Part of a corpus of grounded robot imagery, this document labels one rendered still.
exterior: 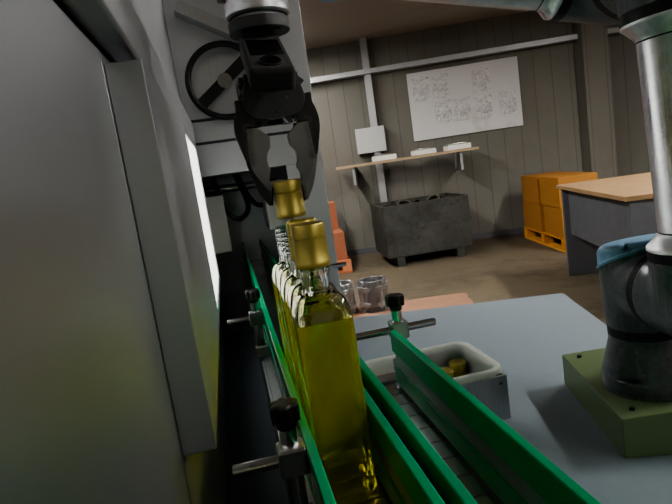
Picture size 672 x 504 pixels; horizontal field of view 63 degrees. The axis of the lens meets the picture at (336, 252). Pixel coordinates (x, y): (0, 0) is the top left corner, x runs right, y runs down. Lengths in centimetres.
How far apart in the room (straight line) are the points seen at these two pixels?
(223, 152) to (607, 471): 122
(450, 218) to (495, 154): 152
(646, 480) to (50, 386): 77
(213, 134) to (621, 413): 122
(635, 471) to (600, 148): 686
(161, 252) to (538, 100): 737
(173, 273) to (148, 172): 9
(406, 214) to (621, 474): 551
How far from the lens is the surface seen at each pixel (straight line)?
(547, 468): 48
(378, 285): 390
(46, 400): 23
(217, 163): 163
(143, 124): 49
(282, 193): 64
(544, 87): 777
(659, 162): 78
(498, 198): 761
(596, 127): 762
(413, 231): 629
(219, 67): 166
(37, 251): 25
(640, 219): 376
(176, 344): 50
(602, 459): 92
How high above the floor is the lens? 121
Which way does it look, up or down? 9 degrees down
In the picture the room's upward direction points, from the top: 8 degrees counter-clockwise
